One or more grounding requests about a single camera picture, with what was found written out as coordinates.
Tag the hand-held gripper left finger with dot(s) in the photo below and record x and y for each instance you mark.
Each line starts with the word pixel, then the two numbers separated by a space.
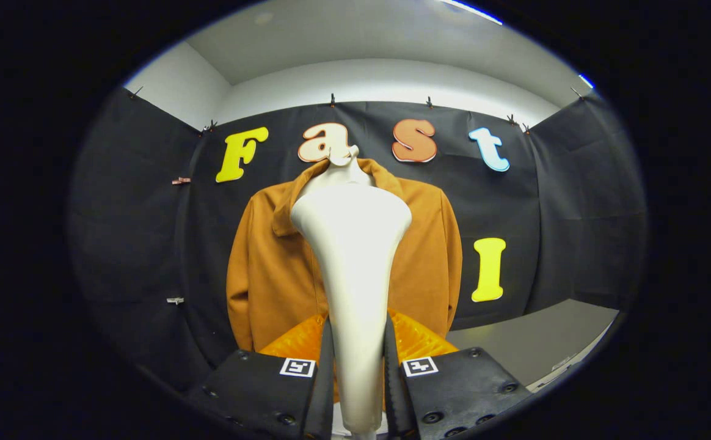
pixel 258 391

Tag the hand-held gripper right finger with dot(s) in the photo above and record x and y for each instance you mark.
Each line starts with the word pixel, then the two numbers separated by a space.
pixel 459 385

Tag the brown button shirt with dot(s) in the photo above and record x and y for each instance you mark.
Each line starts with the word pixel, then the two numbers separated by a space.
pixel 270 269

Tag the white garment steamer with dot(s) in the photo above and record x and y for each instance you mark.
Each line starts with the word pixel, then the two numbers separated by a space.
pixel 355 256

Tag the grey side table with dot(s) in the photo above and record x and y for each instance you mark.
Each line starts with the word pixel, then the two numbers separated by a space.
pixel 532 342

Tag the black backdrop cloth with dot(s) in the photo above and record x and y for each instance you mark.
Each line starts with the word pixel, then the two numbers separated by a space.
pixel 135 244

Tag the pink clip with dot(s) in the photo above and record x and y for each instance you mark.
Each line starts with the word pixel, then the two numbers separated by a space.
pixel 181 181

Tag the white mannequin torso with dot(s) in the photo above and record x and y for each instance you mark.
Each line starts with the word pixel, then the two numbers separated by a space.
pixel 340 177

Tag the small ceiling light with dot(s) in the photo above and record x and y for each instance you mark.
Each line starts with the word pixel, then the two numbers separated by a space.
pixel 586 80

